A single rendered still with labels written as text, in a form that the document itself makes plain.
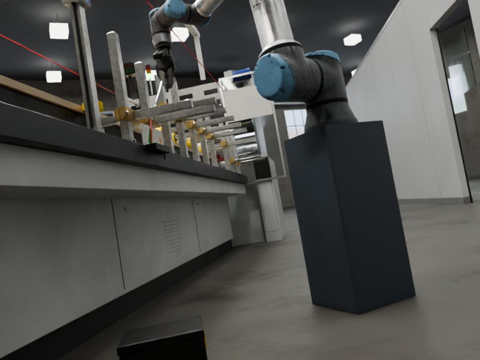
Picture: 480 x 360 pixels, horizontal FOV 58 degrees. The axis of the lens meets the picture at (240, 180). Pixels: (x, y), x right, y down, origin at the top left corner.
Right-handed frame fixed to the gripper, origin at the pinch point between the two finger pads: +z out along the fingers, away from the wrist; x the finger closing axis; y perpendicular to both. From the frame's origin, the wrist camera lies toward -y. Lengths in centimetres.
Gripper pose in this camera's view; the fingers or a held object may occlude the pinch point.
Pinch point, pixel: (168, 85)
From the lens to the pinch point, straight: 210.2
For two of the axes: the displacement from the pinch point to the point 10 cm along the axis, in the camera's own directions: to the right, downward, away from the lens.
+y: 2.2, 0.3, 9.8
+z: 1.6, 9.8, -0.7
